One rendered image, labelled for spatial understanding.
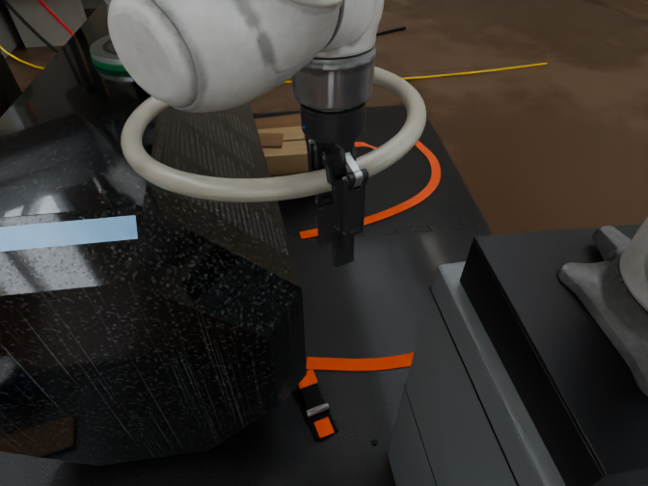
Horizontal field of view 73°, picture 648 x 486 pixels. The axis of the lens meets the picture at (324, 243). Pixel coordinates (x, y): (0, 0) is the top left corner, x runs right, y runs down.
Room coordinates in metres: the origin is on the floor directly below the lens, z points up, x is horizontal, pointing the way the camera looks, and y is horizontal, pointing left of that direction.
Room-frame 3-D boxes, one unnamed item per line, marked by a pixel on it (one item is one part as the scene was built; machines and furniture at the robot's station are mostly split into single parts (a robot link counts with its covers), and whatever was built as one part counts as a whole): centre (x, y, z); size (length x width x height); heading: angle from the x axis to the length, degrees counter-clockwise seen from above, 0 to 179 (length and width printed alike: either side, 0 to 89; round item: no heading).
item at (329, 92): (0.47, -0.01, 1.11); 0.09 x 0.09 x 0.06
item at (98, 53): (1.17, 0.49, 0.89); 0.21 x 0.21 x 0.01
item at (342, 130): (0.47, -0.01, 1.04); 0.08 x 0.07 x 0.09; 25
